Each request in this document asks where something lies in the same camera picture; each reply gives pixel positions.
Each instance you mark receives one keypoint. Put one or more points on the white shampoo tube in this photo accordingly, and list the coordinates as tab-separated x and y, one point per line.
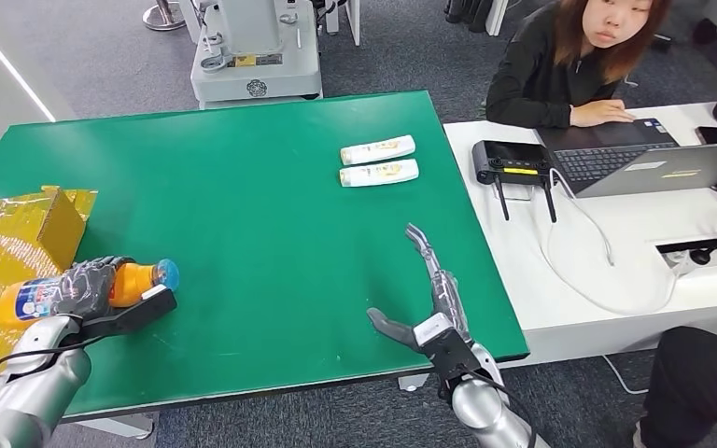
377	150
380	173

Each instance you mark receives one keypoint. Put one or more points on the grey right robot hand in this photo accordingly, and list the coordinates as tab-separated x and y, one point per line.
446	297

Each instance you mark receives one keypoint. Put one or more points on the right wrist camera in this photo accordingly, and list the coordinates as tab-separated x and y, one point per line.
451	358

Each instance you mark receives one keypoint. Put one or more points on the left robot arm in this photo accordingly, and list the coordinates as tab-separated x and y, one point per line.
30	383

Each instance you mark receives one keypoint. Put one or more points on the black items by cabinet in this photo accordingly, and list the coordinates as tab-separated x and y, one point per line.
467	13

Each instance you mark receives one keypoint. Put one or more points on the black router with antennas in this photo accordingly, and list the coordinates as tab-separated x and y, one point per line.
507	161

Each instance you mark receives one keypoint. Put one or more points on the grey laptop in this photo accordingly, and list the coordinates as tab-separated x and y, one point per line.
612	161

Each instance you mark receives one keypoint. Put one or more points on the yellow cardboard box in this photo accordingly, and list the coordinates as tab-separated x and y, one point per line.
0	247

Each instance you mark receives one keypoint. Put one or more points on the orange detergent bottle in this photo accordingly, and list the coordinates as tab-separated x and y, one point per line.
133	281

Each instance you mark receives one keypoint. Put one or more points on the black plug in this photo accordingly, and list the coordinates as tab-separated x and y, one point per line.
700	256

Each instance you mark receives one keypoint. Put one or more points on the white furniture leg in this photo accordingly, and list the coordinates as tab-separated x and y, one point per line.
352	21

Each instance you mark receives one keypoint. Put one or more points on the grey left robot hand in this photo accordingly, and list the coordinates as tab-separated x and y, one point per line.
83	287

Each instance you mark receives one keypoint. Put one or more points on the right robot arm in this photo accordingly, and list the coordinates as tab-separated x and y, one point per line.
488	414

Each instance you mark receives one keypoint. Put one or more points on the person at laptop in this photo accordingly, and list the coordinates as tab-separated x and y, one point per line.
531	80

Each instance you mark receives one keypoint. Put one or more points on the chrome stanchion pole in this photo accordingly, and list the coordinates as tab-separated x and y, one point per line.
163	21

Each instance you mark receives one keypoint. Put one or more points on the person in black trousers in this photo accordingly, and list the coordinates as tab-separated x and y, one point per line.
698	383

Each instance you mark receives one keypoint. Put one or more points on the white robot pedestal machine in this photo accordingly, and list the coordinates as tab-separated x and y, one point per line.
253	74

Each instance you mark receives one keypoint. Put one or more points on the black smartphone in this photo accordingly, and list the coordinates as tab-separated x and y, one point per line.
713	135

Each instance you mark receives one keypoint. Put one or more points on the white cabinet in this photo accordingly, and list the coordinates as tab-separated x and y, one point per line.
497	15

